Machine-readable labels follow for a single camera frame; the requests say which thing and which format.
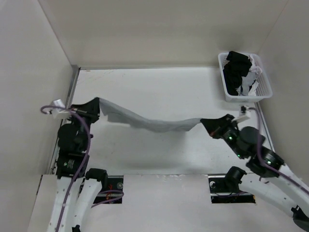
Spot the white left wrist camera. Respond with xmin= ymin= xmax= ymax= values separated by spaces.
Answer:
xmin=51 ymin=99 xmax=70 ymax=119

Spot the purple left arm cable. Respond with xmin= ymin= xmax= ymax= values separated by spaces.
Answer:
xmin=40 ymin=105 xmax=125 ymax=232

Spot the grey tank top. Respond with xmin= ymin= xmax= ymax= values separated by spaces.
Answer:
xmin=99 ymin=98 xmax=201 ymax=133

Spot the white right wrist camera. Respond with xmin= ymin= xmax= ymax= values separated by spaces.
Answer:
xmin=232 ymin=105 xmax=251 ymax=123

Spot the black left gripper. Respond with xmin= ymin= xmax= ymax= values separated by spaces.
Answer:
xmin=67 ymin=97 xmax=101 ymax=150

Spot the black tank top in basket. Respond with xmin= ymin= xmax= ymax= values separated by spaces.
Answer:
xmin=223 ymin=51 xmax=252 ymax=96

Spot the white tank top in basket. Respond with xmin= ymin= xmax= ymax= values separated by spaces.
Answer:
xmin=236 ymin=55 xmax=263 ymax=96

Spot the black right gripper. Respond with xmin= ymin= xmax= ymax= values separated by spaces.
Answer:
xmin=200 ymin=113 xmax=245 ymax=159

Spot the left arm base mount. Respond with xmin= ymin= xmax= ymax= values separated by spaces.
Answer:
xmin=94 ymin=175 xmax=124 ymax=204

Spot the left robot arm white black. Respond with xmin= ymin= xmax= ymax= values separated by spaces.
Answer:
xmin=47 ymin=98 xmax=108 ymax=232

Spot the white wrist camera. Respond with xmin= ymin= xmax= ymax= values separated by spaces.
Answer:
xmin=51 ymin=99 xmax=70 ymax=119
xmin=232 ymin=105 xmax=251 ymax=123

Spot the white perforated plastic basket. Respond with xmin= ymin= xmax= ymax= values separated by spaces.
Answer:
xmin=218 ymin=52 xmax=273 ymax=103

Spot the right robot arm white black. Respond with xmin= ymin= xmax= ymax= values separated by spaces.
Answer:
xmin=200 ymin=114 xmax=309 ymax=232

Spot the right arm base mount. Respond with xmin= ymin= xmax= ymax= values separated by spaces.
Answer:
xmin=208 ymin=175 xmax=256 ymax=204

